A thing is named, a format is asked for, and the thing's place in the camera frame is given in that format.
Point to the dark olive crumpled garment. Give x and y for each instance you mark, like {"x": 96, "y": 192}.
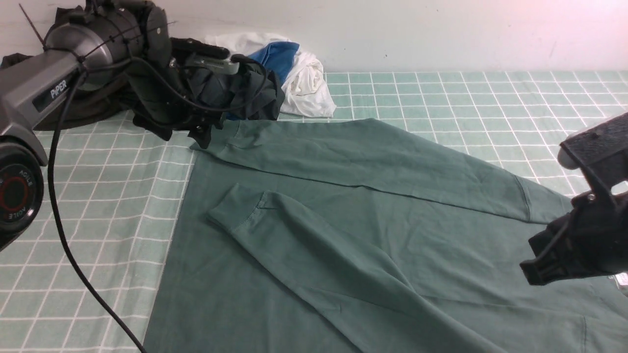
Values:
{"x": 88, "y": 107}

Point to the green long-sleeved shirt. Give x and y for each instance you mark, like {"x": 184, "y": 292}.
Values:
{"x": 359, "y": 237}

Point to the black gripper far side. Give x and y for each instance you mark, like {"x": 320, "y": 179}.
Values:
{"x": 160, "y": 83}

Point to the dark teal crumpled garment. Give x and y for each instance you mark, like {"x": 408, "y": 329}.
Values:
{"x": 209, "y": 82}

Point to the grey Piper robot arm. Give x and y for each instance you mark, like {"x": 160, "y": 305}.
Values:
{"x": 86, "y": 53}

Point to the blue crumpled garment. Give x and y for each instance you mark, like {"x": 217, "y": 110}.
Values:
{"x": 277, "y": 56}

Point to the white crumpled garment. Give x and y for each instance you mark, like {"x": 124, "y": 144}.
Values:
{"x": 305, "y": 87}

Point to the black gripper near side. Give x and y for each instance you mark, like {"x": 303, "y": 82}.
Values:
{"x": 592, "y": 239}

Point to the green checkered bed sheet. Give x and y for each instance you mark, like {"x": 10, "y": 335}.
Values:
{"x": 120, "y": 189}

